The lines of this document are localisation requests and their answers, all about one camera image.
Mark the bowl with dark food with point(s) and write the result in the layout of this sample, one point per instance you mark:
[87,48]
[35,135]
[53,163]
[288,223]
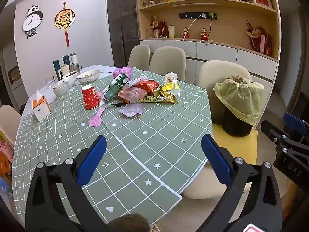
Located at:
[70,78]

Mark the small glass jar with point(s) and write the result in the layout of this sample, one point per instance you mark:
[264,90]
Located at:
[149,33]

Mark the small metal pot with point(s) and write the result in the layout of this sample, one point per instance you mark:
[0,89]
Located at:
[144,3]

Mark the orange white tissue box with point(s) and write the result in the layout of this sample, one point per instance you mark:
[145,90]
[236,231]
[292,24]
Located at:
[41,108]

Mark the beige chair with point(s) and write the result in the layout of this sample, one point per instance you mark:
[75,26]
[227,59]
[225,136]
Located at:
[8,120]
[138,55]
[217,71]
[167,61]

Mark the pink toy box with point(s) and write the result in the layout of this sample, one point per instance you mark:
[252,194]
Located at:
[123,71]

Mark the red gold figurine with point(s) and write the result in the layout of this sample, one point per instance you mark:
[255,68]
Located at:
[185,33]
[204,34]

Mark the red snack packet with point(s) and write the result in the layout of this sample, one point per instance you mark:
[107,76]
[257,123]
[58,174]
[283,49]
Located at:
[147,85]

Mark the colourful packets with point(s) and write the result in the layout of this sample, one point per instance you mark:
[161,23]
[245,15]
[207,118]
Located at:
[6,159]

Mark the green white snack packet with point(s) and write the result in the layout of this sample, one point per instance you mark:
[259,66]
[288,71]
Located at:
[113,87]

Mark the gold snack wrapper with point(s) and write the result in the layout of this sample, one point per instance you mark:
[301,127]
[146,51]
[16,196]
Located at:
[169,98]

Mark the black power strip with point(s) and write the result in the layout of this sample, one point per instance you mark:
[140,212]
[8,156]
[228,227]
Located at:
[188,16]

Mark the white lidded cup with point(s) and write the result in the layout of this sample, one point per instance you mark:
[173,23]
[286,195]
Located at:
[171,32]

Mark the flower decoration with beads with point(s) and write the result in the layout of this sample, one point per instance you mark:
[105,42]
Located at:
[256,35]

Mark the orange pink snack packet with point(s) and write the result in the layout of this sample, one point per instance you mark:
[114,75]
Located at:
[131,94]

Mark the wooden wall shelf cabinet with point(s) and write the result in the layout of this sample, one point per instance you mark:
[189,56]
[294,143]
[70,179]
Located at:
[231,26]

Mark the long label snack packet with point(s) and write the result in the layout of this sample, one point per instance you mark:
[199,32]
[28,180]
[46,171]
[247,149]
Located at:
[154,99]

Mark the black waste bin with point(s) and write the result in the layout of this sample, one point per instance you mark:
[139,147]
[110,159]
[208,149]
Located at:
[235,128]

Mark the small red box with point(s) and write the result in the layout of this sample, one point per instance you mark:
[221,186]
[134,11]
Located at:
[268,51]

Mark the yellow white toy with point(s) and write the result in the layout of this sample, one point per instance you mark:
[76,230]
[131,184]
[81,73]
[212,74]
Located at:
[171,79]

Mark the green charger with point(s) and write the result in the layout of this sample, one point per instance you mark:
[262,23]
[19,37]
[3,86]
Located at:
[211,15]

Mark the blue bottle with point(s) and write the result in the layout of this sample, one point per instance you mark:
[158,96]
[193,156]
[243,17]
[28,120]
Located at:
[66,60]

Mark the small framed picture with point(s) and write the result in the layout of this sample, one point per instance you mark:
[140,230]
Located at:
[14,75]

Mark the white bottle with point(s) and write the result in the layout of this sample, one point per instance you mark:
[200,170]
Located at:
[73,58]

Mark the drinking glass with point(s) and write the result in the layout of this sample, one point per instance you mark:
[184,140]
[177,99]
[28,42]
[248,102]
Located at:
[50,82]

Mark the yellow plastic bin bag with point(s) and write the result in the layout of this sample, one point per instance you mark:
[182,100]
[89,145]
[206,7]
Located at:
[237,101]

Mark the small pale bowl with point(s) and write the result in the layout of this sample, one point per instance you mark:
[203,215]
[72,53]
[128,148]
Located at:
[60,89]

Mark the pink plastic spoon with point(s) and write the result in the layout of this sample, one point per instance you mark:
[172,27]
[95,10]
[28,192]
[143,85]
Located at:
[95,120]

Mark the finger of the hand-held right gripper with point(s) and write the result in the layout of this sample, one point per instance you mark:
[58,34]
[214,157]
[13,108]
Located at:
[272,133]
[293,123]

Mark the dark teal bottle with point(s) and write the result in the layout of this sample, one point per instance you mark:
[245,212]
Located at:
[56,69]

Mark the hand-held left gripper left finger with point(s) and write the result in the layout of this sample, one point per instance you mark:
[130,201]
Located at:
[93,159]

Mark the red paper cup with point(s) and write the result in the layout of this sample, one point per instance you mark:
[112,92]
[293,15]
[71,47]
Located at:
[90,98]

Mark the panda wall clock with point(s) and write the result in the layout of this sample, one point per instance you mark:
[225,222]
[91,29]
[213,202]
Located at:
[32,20]

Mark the steel cup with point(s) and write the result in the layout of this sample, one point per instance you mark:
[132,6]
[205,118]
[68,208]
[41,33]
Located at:
[76,68]

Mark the yellow snack packet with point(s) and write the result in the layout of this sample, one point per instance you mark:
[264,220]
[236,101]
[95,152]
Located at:
[164,88]

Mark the yellow seat cushion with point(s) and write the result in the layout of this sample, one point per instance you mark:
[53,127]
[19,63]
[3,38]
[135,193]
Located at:
[241,147]

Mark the small black clip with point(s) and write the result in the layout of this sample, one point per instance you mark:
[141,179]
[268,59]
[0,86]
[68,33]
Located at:
[117,105]

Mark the pink gift box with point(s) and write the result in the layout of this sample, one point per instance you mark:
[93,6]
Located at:
[262,44]

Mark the red gold wall ornament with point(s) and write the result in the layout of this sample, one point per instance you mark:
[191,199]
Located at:
[63,18]

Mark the flower decoration with red bag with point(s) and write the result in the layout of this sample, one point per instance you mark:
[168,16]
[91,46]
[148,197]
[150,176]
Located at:
[162,29]

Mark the clear plastic wrapper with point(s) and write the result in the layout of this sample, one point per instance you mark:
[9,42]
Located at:
[137,81]

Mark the dark glass cabinet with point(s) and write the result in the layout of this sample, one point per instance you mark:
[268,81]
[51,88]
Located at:
[122,24]

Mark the large patterned bowl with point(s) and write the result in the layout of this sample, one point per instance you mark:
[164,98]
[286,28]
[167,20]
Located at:
[88,77]

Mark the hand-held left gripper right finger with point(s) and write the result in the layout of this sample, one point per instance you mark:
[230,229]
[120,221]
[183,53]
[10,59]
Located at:
[216,159]

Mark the green checked tablecloth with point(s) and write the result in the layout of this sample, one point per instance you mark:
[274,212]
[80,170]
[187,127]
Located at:
[149,149]

